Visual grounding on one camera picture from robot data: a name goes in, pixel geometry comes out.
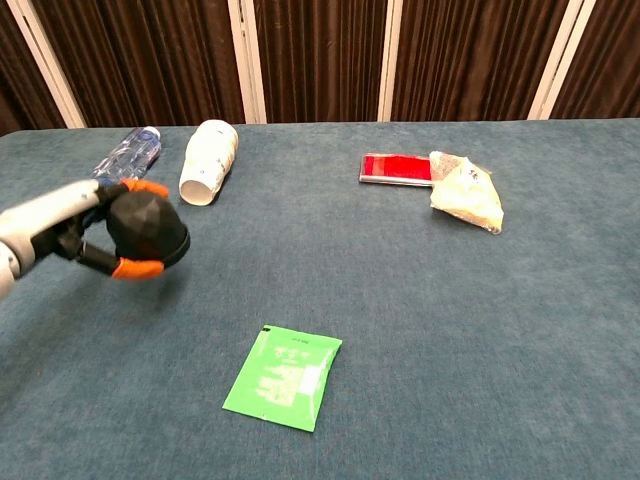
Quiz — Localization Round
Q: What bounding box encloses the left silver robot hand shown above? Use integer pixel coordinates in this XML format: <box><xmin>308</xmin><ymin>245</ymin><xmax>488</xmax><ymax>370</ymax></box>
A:
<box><xmin>0</xmin><ymin>178</ymin><xmax>170</xmax><ymax>281</ymax></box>

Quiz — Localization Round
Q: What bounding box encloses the black faceted dome object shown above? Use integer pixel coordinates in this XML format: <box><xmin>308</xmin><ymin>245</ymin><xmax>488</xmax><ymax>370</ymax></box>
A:
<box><xmin>104</xmin><ymin>189</ymin><xmax>192</xmax><ymax>266</ymax></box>

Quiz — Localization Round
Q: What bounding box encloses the white paper cup stack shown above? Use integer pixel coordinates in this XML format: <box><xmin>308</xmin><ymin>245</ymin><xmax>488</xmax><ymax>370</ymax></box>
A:
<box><xmin>178</xmin><ymin>118</ymin><xmax>239</xmax><ymax>207</ymax></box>

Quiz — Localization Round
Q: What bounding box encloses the clear plastic water bottle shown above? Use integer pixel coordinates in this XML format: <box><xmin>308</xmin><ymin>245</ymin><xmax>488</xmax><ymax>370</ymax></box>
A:
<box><xmin>89</xmin><ymin>125</ymin><xmax>163</xmax><ymax>187</ymax></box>

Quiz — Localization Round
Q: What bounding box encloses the brown curtain panel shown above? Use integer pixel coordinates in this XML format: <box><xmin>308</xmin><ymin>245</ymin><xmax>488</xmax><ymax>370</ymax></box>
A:
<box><xmin>549</xmin><ymin>0</ymin><xmax>640</xmax><ymax>120</ymax></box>
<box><xmin>252</xmin><ymin>0</ymin><xmax>389</xmax><ymax>125</ymax></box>
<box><xmin>0</xmin><ymin>0</ymin><xmax>66</xmax><ymax>136</ymax></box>
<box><xmin>32</xmin><ymin>0</ymin><xmax>246</xmax><ymax>129</ymax></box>
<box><xmin>390</xmin><ymin>0</ymin><xmax>571</xmax><ymax>123</ymax></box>

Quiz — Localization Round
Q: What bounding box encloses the green sachet packet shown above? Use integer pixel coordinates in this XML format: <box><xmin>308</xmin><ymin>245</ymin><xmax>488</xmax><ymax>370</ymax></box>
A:
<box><xmin>221</xmin><ymin>323</ymin><xmax>344</xmax><ymax>434</ymax></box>

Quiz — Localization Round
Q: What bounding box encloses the flat red and silver box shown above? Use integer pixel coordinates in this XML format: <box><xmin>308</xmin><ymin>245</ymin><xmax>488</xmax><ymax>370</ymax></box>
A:
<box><xmin>358</xmin><ymin>152</ymin><xmax>434</xmax><ymax>188</ymax></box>

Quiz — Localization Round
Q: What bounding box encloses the blue felt table cover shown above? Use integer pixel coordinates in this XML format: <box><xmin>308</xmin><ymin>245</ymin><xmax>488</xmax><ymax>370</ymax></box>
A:
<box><xmin>0</xmin><ymin>117</ymin><xmax>640</xmax><ymax>480</ymax></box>

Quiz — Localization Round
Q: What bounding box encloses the clear bag with white contents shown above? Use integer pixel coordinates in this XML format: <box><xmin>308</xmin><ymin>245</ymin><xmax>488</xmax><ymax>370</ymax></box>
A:
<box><xmin>428</xmin><ymin>150</ymin><xmax>505</xmax><ymax>235</ymax></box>

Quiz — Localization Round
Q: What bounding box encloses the white screen frame post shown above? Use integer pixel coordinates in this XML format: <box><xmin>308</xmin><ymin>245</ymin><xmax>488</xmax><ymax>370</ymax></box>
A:
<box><xmin>227</xmin><ymin>0</ymin><xmax>268</xmax><ymax>125</ymax></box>
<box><xmin>527</xmin><ymin>0</ymin><xmax>585</xmax><ymax>121</ymax></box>
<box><xmin>4</xmin><ymin>0</ymin><xmax>87</xmax><ymax>130</ymax></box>
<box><xmin>377</xmin><ymin>0</ymin><xmax>404</xmax><ymax>123</ymax></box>

